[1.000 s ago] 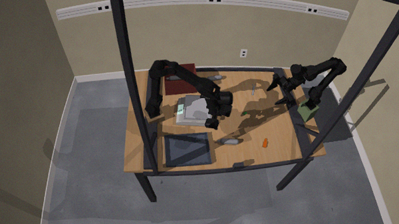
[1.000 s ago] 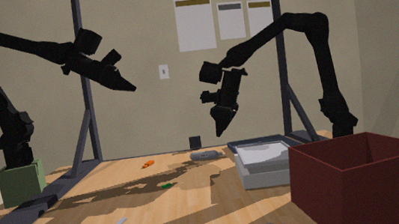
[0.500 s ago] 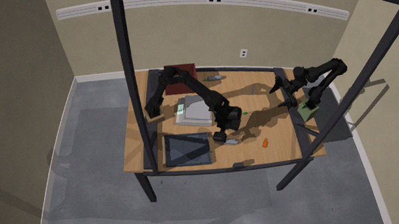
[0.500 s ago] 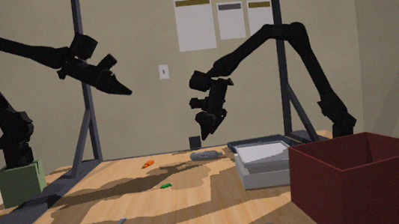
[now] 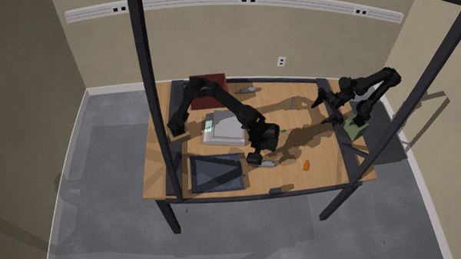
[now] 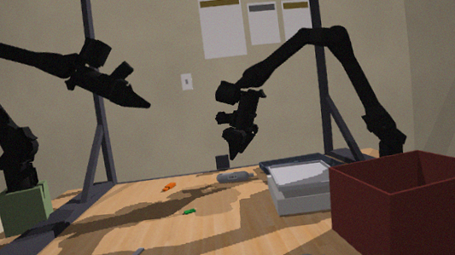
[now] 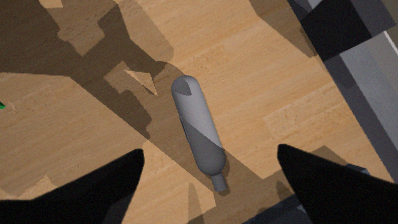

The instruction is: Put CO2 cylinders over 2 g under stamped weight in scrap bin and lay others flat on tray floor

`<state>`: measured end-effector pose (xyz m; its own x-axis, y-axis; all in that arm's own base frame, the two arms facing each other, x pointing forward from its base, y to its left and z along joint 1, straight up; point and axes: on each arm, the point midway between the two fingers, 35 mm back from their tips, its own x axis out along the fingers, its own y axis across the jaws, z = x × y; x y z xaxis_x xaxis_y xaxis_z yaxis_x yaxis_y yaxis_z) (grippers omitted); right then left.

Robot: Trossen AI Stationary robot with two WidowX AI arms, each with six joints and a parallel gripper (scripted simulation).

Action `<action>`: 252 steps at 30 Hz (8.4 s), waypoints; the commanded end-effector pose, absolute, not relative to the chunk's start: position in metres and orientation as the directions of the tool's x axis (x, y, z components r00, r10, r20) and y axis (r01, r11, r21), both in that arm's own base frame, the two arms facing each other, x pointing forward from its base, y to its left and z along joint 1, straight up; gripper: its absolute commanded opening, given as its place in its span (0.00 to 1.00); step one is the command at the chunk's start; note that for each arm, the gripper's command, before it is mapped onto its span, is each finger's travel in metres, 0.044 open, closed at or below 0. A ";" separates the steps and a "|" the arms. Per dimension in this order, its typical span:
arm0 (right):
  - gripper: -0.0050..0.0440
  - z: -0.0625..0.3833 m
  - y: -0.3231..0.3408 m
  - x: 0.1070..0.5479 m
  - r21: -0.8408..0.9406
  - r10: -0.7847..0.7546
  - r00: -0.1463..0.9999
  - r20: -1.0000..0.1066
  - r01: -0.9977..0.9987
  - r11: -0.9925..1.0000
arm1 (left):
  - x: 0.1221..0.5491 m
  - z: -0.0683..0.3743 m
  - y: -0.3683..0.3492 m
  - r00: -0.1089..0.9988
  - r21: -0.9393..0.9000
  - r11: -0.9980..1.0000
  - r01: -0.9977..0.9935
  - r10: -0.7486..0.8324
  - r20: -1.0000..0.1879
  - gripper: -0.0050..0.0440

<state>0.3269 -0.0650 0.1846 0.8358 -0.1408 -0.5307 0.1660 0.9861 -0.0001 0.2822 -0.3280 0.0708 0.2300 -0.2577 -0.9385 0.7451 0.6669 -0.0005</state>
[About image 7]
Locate grey gas cylinder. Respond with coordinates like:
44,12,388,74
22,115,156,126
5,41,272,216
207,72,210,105
171,75,227,192

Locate small dark grey cube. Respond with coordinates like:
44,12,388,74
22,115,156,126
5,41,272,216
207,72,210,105
300,0,397,62

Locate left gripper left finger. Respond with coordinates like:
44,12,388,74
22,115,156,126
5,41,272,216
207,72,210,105
0,149,145,224

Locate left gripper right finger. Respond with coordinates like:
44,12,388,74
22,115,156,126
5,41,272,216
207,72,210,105
277,144,398,224

